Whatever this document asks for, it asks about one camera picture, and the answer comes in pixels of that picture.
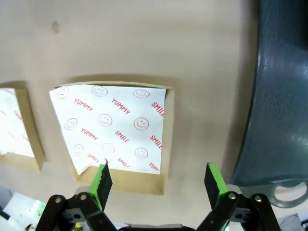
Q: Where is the brown kraft paper box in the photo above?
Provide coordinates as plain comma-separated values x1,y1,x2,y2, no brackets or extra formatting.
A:
54,80,174,195
0,81,46,174

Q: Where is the white printed paper liner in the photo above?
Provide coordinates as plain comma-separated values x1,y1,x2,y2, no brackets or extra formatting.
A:
49,84,167,176
0,88,36,158

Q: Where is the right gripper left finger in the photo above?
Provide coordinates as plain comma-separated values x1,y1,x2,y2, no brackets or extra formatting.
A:
36,157,116,231

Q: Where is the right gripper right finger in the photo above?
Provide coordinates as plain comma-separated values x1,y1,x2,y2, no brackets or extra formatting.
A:
196,162,281,231

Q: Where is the black plastic serving tray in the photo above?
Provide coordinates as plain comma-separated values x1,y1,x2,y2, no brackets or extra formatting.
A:
227,0,308,209

